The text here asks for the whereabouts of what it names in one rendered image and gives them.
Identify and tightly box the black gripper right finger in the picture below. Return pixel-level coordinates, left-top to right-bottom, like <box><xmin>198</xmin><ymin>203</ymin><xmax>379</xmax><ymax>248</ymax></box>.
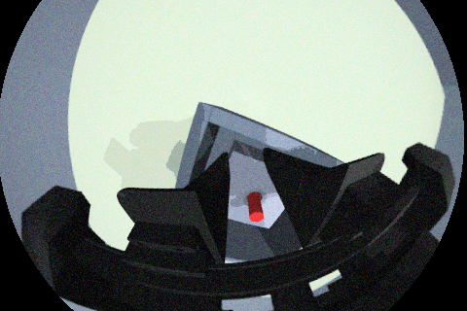
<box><xmin>264</xmin><ymin>148</ymin><xmax>385</xmax><ymax>249</ymax></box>

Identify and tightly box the dark grey open box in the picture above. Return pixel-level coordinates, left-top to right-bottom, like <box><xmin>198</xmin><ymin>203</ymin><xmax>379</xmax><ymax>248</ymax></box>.
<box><xmin>175</xmin><ymin>101</ymin><xmax>343</xmax><ymax>263</ymax></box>

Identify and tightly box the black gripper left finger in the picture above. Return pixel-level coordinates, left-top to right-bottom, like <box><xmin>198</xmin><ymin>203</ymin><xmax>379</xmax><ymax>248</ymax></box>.
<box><xmin>117</xmin><ymin>153</ymin><xmax>231</xmax><ymax>263</ymax></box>

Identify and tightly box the pale grey square plate with hole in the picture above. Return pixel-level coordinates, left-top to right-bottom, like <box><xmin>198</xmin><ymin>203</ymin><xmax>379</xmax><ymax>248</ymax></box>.
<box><xmin>229</xmin><ymin>140</ymin><xmax>285</xmax><ymax>228</ymax></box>

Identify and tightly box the red peg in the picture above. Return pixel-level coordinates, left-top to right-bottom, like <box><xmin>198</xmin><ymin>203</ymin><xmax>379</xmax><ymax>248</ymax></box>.
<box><xmin>248</xmin><ymin>191</ymin><xmax>265</xmax><ymax>223</ymax></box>

